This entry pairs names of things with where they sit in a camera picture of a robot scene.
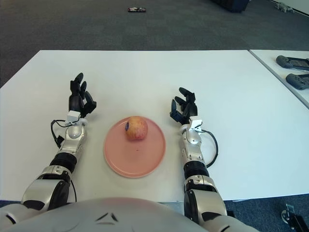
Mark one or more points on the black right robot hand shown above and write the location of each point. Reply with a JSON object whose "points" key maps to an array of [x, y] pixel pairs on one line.
{"points": [[191, 108]]}

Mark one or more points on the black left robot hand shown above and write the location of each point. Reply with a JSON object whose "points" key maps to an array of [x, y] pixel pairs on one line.
{"points": [[74, 102]]}

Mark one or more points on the red yellow apple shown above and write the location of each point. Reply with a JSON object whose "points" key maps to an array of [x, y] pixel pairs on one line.
{"points": [[136, 129]]}

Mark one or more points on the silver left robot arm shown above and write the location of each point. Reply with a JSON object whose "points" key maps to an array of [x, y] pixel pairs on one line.
{"points": [[72, 137]]}

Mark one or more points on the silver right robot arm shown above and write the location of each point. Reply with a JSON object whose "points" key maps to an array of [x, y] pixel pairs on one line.
{"points": [[192, 137]]}

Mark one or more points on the pink round plate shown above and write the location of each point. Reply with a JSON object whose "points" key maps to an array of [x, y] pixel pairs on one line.
{"points": [[135, 159]]}

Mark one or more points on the white side table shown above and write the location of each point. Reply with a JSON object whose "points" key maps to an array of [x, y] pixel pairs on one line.
{"points": [[283, 72]]}

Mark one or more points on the grey game controller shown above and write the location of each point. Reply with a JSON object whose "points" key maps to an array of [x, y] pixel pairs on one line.
{"points": [[298, 81], [290, 62]]}

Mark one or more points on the dark blue bag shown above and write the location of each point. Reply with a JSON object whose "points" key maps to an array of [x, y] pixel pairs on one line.
{"points": [[230, 4]]}

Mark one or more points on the small black red floor item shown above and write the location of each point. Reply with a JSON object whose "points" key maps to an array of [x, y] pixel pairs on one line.
{"points": [[136, 9]]}

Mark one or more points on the grey robot torso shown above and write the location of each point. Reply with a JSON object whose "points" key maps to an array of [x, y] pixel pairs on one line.
{"points": [[108, 212]]}

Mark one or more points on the small grey toy figure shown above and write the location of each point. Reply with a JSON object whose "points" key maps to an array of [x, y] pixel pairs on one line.
{"points": [[284, 6]]}

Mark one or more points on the black caster wheel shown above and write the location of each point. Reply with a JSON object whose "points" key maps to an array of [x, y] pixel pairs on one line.
{"points": [[287, 215]]}

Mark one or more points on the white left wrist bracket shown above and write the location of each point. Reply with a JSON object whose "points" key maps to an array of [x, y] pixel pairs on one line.
{"points": [[73, 116]]}

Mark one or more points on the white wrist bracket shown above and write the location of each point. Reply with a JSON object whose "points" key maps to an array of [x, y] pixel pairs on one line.
{"points": [[195, 123], [73, 116]]}

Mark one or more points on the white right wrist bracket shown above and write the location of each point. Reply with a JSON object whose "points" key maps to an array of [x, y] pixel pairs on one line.
{"points": [[195, 123]]}

